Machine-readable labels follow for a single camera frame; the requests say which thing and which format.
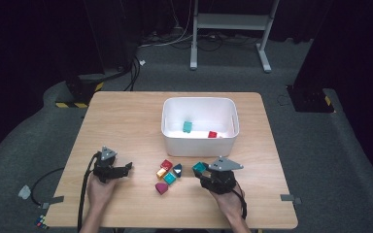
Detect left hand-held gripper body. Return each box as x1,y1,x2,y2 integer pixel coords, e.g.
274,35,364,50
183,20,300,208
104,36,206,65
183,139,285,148
91,145,124,184

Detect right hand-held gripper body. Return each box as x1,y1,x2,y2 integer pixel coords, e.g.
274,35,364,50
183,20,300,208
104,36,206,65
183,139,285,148
200,155,245,195

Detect teal studded toy block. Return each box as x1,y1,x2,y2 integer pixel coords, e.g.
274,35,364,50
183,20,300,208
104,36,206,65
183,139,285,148
191,161,208,174

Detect navy and white toy block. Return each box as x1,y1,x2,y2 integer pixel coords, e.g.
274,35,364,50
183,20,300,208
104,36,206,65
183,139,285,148
172,163,184,178

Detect white plastic bin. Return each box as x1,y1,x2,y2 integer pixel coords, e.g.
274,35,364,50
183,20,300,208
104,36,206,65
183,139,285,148
160,96,241,158

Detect person's right hand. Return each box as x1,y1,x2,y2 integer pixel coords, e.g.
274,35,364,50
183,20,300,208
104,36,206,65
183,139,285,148
208,187,246,221

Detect person's left hand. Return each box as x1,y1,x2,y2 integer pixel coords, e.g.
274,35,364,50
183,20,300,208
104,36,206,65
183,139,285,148
86,172,118,212

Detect teal sloped toy block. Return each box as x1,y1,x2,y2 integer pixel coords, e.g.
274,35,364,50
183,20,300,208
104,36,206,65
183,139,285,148
163,171,178,185

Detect magenta dome toy block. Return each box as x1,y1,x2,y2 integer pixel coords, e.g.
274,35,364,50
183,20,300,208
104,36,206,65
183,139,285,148
154,182,170,196

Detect grey tape strip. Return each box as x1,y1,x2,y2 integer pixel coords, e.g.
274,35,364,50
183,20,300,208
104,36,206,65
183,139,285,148
41,195,65,210
280,193,303,206

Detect black striped stand base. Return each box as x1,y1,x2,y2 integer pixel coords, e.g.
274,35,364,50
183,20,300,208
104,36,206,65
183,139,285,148
55,74,105,110

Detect colourful puzzle cube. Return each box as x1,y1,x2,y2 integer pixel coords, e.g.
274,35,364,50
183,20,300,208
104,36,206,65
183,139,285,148
34,215,51,231

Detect pale grey plastic piece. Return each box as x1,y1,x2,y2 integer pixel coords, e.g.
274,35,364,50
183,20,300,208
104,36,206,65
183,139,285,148
17,184,32,200

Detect dark curtain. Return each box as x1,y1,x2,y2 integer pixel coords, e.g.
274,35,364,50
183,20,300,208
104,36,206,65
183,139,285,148
0,0,140,169
292,0,373,195

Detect white metal stand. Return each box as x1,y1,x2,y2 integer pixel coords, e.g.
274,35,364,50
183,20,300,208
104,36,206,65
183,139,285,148
188,0,281,74

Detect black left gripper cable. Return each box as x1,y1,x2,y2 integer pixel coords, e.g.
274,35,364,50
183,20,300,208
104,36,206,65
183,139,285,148
77,151,100,231

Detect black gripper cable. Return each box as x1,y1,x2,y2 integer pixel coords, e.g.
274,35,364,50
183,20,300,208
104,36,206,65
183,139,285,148
77,151,100,231
234,183,249,220

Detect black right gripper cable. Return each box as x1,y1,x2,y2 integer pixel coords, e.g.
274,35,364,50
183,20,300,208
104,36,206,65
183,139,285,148
234,183,249,220

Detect black floor cable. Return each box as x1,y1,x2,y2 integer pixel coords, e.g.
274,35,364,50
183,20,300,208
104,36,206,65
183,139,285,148
30,167,65,207

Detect black cable bundle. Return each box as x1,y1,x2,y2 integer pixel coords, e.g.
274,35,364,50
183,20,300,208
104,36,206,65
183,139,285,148
122,56,142,92

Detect black cables under stand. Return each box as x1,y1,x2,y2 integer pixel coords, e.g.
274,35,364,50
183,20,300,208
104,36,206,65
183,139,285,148
171,32,260,52

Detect white floor cable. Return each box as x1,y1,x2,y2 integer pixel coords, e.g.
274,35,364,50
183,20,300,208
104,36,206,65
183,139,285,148
138,0,196,49

